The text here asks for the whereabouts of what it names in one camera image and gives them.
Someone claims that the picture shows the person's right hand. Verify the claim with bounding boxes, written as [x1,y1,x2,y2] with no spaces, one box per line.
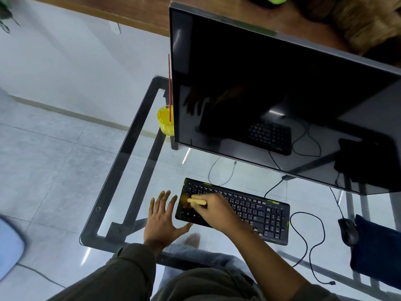
[195,192,244,234]

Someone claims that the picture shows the person's left hand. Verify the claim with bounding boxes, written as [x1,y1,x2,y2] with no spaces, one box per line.
[143,190,193,250]

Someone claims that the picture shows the yellow handled brush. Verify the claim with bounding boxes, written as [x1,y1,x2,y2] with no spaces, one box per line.
[181,192,208,208]

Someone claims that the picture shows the black keyboard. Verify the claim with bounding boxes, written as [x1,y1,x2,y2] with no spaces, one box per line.
[175,177,290,247]

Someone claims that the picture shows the person's left forearm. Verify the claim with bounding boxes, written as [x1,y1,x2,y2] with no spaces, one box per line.
[143,240,167,259]

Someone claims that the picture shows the person's right forearm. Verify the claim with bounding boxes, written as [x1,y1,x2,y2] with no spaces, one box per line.
[224,221,314,301]

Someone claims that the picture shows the person's legs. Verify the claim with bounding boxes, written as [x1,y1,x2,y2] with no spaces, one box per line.
[156,233,261,301]

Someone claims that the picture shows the glass desk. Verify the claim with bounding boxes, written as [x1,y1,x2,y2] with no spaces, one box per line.
[79,75,401,301]

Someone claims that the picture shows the yellow plastic cup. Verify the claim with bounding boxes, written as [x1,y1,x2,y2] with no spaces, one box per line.
[157,105,175,137]

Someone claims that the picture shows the black computer mouse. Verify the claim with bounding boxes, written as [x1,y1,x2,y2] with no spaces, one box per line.
[338,218,359,247]

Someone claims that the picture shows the red thin stick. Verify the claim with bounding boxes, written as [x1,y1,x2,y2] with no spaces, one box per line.
[168,54,173,122]

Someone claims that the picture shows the black monitor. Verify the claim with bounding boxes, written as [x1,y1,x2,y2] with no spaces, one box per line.
[168,0,401,196]

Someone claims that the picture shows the dark blue cloth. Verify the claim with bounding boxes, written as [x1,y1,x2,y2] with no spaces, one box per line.
[350,214,401,289]

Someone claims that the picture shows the brown wooden cabinet top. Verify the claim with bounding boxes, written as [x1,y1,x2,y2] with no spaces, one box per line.
[23,0,355,51]

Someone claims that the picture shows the brown plush toy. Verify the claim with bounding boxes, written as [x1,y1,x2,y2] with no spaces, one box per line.
[294,0,401,68]

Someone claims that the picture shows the green plant leaves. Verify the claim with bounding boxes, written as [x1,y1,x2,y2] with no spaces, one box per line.
[0,0,21,33]

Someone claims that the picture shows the thin black loose cable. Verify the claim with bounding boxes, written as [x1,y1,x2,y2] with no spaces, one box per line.
[208,156,238,186]

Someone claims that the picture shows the black mouse cable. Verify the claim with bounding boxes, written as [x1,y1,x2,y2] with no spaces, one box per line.
[329,187,345,220]

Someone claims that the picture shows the black floor cable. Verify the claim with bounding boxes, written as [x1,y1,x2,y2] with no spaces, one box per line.
[17,263,66,289]

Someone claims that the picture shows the black keyboard cable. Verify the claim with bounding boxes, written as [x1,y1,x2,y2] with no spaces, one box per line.
[264,176,336,286]

